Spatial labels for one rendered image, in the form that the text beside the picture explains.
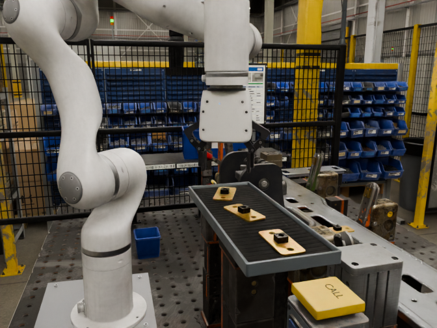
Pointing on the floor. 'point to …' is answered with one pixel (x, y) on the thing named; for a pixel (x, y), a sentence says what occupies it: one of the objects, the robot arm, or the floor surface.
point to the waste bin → (411, 173)
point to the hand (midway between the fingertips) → (225, 166)
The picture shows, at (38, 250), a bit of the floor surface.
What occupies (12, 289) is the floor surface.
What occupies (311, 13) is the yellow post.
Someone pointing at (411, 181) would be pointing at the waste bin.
